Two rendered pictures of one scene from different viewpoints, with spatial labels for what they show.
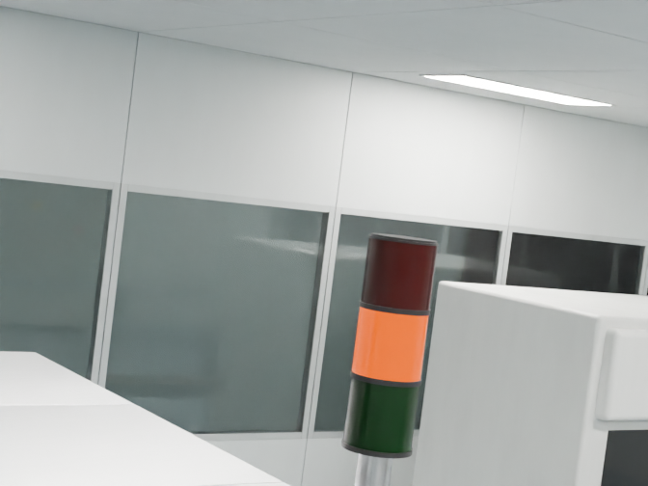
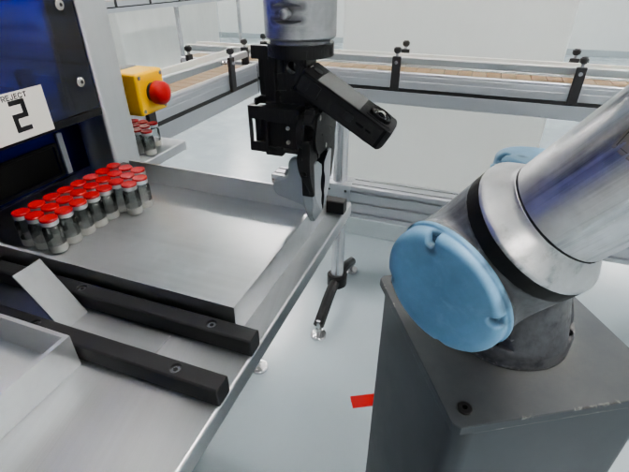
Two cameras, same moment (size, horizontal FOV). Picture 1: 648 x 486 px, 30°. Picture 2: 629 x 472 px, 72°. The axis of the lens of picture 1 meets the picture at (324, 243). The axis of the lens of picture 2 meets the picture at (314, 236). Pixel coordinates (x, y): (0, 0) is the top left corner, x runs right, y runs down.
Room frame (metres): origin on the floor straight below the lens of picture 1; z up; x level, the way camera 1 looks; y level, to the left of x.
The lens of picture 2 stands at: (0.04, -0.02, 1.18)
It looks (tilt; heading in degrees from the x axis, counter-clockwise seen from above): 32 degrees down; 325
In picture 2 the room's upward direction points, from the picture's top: straight up
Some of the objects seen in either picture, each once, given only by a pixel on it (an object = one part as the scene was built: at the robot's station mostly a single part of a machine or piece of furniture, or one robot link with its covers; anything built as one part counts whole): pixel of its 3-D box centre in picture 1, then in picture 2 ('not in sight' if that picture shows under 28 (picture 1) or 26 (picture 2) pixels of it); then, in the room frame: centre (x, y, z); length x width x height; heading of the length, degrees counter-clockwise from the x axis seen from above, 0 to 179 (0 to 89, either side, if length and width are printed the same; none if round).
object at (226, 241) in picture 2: not in sight; (169, 225); (0.54, -0.15, 0.90); 0.34 x 0.26 x 0.04; 34
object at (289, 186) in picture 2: not in sight; (296, 190); (0.44, -0.28, 0.95); 0.06 x 0.03 x 0.09; 34
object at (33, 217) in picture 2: not in sight; (89, 203); (0.65, -0.07, 0.90); 0.18 x 0.02 x 0.05; 124
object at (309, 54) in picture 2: not in sight; (295, 99); (0.46, -0.29, 1.06); 0.09 x 0.08 x 0.12; 34
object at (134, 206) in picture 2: not in sight; (132, 198); (0.63, -0.12, 0.90); 0.02 x 0.02 x 0.05
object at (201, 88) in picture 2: not in sight; (173, 90); (1.15, -0.38, 0.92); 0.69 x 0.16 x 0.16; 124
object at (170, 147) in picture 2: not in sight; (138, 150); (0.92, -0.21, 0.87); 0.14 x 0.13 x 0.02; 34
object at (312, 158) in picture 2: not in sight; (309, 159); (0.42, -0.28, 0.99); 0.05 x 0.02 x 0.09; 124
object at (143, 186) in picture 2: not in sight; (142, 191); (0.65, -0.14, 0.90); 0.02 x 0.02 x 0.05
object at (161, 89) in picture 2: not in sight; (157, 92); (0.84, -0.24, 0.99); 0.04 x 0.04 x 0.04; 34
